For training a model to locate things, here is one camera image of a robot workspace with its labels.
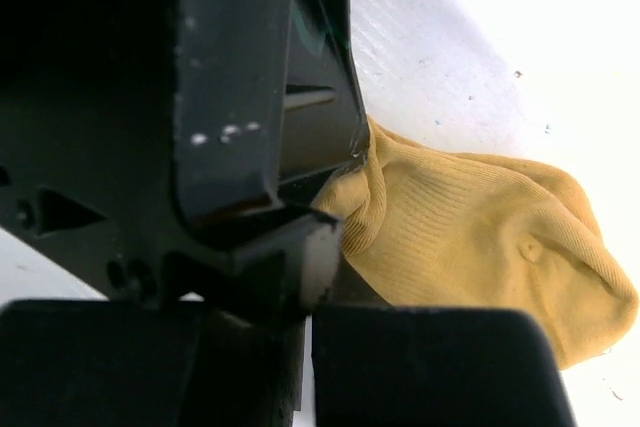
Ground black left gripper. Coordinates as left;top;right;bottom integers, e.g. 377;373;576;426
1;0;369;325

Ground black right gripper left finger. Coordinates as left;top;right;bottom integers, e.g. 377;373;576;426
1;299;303;426

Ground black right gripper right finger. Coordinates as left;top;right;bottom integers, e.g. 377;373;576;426
312;305;575;426

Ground beige sock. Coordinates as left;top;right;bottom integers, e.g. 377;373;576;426
316;123;639;369

